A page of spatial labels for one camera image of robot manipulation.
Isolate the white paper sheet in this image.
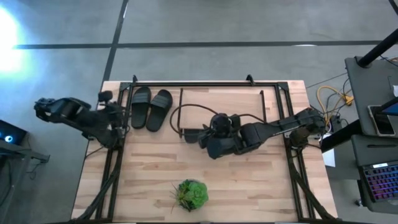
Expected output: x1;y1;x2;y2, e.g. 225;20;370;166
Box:
322;149;336;168

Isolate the green succulent in white pot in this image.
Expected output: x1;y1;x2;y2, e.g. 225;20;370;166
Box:
170;179;209;213

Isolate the black diagonal bar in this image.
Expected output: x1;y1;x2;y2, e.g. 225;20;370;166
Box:
318;119;363;153

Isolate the black pole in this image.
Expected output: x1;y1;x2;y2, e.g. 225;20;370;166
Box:
356;27;398;68

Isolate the grey side desk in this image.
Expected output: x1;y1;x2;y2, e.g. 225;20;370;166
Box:
344;55;398;138

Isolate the grey metal stand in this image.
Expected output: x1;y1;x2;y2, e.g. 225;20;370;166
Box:
0;139;50;218

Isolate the tablet with white frame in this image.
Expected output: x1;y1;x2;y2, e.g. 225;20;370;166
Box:
368;104;396;136

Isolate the black metal table frame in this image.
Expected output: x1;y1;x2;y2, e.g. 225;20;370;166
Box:
70;79;341;224

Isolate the black slide with ridged strap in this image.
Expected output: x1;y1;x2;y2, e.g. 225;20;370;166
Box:
130;86;152;129
146;89;174;133

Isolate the laptop with lit keyboard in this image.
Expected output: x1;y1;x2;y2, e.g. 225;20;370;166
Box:
357;161;398;215

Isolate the yellow cable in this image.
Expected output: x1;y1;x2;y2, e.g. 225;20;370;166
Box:
316;86;354;124

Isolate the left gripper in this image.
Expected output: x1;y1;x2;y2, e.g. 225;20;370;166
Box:
98;90;127;147

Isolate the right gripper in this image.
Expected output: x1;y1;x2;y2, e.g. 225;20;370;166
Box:
198;113;247;160

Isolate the wooden shelf with black legs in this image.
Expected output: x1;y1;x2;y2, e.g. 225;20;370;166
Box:
177;88;267;139

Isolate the black device with blue light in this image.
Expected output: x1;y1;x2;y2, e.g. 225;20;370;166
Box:
0;119;27;146

